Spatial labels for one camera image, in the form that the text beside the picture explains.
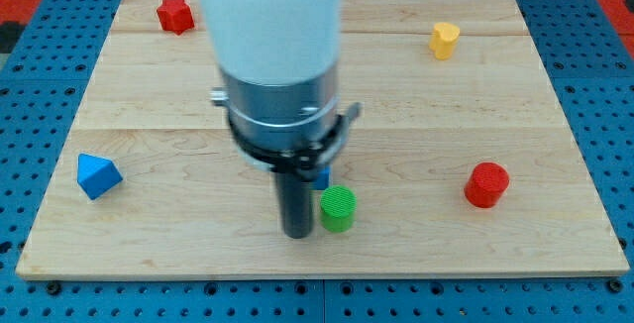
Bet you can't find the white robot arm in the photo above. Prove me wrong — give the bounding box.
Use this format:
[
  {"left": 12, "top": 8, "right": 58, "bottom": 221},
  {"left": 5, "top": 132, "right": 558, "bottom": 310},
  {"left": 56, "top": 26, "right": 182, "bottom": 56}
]
[{"left": 199, "top": 0, "right": 362, "bottom": 239}]

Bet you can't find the red star block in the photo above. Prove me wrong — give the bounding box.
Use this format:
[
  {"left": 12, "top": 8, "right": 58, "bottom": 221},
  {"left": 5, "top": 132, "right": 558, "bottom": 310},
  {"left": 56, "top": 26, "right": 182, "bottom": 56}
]
[{"left": 157, "top": 0, "right": 195, "bottom": 35}]

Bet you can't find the light wooden board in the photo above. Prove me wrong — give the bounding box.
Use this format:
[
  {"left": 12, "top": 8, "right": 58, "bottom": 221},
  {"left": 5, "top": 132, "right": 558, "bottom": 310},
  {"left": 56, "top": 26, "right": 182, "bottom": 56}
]
[{"left": 16, "top": 0, "right": 630, "bottom": 281}]

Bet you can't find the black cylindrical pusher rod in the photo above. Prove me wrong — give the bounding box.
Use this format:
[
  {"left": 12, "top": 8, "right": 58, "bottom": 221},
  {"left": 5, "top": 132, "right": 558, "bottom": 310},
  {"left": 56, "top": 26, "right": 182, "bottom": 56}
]
[{"left": 274, "top": 173, "right": 313, "bottom": 239}]

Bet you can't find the blue cube block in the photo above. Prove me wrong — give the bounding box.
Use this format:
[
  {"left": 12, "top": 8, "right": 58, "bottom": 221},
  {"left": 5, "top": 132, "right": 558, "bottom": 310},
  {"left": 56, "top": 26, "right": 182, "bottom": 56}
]
[{"left": 312, "top": 166, "right": 331, "bottom": 191}]

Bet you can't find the red cylinder block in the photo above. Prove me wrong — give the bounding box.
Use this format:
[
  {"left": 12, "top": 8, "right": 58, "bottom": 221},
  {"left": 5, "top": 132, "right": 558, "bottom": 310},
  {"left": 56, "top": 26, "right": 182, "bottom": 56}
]
[{"left": 464, "top": 161, "right": 510, "bottom": 209}]

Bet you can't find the yellow heart block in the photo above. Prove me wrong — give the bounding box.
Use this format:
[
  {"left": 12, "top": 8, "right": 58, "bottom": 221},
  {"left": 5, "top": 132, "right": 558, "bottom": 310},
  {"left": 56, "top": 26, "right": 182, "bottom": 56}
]
[{"left": 429, "top": 22, "right": 461, "bottom": 60}]

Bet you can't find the blue triangular prism block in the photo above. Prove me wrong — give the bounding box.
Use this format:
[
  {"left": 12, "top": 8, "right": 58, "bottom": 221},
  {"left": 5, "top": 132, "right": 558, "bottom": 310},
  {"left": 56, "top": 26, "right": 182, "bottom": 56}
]
[{"left": 76, "top": 154, "right": 123, "bottom": 200}]

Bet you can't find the green cylinder block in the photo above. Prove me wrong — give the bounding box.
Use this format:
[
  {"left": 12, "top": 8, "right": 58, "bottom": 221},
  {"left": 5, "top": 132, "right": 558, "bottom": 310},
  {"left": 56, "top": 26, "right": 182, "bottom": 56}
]
[{"left": 320, "top": 185, "right": 357, "bottom": 233}]

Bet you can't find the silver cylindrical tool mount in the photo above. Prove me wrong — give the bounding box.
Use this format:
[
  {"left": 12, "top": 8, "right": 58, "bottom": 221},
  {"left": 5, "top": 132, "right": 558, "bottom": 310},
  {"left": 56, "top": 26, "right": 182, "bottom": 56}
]
[{"left": 210, "top": 66, "right": 362, "bottom": 181}]

